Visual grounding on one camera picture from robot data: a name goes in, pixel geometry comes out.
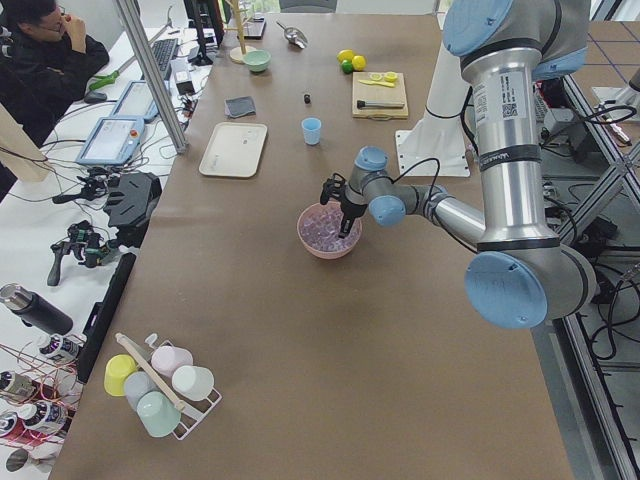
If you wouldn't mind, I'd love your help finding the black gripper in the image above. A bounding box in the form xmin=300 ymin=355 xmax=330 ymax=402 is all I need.
xmin=319 ymin=172 xmax=367 ymax=238

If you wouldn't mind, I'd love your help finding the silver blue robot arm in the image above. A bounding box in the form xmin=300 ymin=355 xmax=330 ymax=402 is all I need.
xmin=320 ymin=1 xmax=597 ymax=328

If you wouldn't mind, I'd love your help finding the pink bowl of ice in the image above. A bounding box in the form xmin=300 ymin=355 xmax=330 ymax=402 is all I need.
xmin=297 ymin=201 xmax=362 ymax=260

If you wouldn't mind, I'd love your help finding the light blue plastic cup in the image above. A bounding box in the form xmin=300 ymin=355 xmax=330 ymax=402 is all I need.
xmin=301 ymin=117 xmax=322 ymax=146

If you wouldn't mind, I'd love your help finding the metal ice scoop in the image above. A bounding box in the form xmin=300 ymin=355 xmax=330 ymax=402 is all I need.
xmin=276 ymin=21 xmax=308 ymax=49

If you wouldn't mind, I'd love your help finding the wooden cup tree stand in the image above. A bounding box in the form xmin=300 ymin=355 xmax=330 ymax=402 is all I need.
xmin=224 ymin=0 xmax=256 ymax=64

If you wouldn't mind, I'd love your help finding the white cup on rack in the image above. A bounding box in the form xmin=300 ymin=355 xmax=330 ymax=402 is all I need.
xmin=171 ymin=365 xmax=215 ymax=401

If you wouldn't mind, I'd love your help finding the pink cup on rack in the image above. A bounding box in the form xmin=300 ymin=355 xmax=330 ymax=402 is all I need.
xmin=151 ymin=345 xmax=193 ymax=377

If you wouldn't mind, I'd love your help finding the white cup rack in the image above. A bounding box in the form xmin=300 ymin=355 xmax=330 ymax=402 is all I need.
xmin=115 ymin=332 xmax=223 ymax=441

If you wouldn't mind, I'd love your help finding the grey cup on rack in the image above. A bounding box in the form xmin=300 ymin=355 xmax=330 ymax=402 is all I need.
xmin=124 ymin=371 xmax=157 ymax=410

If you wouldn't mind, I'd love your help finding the yellow cup on rack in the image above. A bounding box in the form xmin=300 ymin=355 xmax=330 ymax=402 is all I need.
xmin=103 ymin=354 xmax=138 ymax=397

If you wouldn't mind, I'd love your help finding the mint cup on rack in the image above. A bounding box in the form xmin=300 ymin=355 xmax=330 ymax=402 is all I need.
xmin=136 ymin=391 xmax=181 ymax=438

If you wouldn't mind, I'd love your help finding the metal knife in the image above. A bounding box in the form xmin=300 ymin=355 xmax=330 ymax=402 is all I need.
xmin=356 ymin=100 xmax=405 ymax=109

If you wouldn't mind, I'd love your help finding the wooden cutting board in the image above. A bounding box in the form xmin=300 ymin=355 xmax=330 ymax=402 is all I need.
xmin=352 ymin=72 xmax=409 ymax=120

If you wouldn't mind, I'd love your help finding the beige rabbit serving tray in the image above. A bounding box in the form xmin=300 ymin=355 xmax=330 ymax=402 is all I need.
xmin=199 ymin=122 xmax=268 ymax=179

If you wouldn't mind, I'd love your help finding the green lime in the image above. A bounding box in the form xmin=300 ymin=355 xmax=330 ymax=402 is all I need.
xmin=340 ymin=60 xmax=354 ymax=74

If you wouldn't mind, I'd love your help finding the grey folded cloth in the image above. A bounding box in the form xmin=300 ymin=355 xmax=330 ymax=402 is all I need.
xmin=225 ymin=96 xmax=256 ymax=119

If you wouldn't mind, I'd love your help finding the yellow lemon front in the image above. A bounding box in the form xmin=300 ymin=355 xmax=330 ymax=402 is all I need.
xmin=351 ymin=55 xmax=367 ymax=71

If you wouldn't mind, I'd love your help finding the yellow lemon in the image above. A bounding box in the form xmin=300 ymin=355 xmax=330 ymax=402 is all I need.
xmin=336 ymin=49 xmax=355 ymax=63
xmin=351 ymin=55 xmax=367 ymax=71

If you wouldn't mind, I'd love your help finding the yellow lemon back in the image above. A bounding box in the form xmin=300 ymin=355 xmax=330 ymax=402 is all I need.
xmin=336 ymin=49 xmax=355 ymax=63

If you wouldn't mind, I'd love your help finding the mint green bowl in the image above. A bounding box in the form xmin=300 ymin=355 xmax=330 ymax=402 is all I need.
xmin=243 ymin=49 xmax=271 ymax=73

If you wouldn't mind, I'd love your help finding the small black box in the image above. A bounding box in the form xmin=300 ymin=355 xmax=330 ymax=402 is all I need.
xmin=170 ymin=58 xmax=195 ymax=95

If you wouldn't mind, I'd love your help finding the blue teach pendant upper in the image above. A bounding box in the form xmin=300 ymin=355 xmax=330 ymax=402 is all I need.
xmin=75 ymin=115 xmax=146 ymax=166

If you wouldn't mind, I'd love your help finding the black monitor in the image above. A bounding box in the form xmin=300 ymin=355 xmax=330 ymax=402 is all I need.
xmin=183 ymin=0 xmax=224 ymax=66

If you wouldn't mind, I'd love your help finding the black keyboard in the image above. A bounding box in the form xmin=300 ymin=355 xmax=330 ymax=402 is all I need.
xmin=151 ymin=38 xmax=179 ymax=80

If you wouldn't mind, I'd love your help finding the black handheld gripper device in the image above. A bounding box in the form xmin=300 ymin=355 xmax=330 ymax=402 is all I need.
xmin=47 ymin=220 xmax=120 ymax=286

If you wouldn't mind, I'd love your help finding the black thermos bottle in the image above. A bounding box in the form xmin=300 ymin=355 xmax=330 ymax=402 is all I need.
xmin=1 ymin=283 xmax=73 ymax=335

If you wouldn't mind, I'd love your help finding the seated person in black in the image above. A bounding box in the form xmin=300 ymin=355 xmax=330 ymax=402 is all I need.
xmin=1 ymin=1 xmax=109 ymax=146

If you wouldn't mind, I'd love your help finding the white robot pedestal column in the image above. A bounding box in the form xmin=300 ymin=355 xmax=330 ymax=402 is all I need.
xmin=396 ymin=46 xmax=470 ymax=177

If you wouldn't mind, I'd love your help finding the black plastic bracket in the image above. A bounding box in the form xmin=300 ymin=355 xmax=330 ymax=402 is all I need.
xmin=103 ymin=172 xmax=162 ymax=248

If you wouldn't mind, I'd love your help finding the aluminium frame post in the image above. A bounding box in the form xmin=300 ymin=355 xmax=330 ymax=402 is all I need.
xmin=114 ymin=0 xmax=188 ymax=154

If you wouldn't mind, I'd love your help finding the copper wire bottle rack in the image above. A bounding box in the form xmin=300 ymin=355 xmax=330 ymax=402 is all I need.
xmin=1 ymin=334 xmax=85 ymax=450

